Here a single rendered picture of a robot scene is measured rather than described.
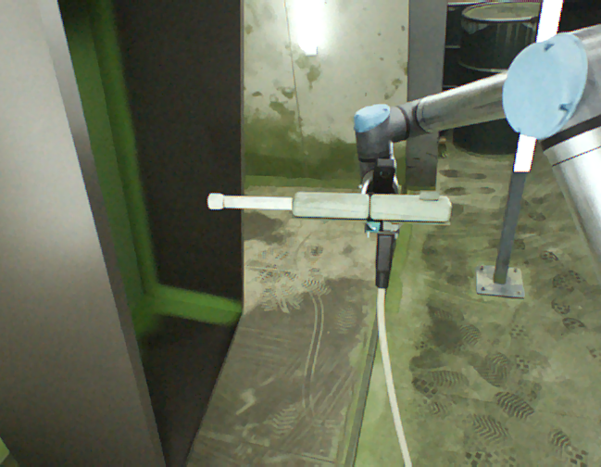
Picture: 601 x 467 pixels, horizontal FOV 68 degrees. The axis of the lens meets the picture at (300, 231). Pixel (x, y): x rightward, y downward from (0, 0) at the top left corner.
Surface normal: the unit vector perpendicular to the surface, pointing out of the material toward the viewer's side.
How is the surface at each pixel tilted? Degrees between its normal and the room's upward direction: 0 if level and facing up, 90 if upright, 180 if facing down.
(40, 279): 90
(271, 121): 90
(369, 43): 90
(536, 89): 84
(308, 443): 0
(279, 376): 0
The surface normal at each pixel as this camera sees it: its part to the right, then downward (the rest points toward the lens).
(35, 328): -0.18, 0.59
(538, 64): -0.96, 0.18
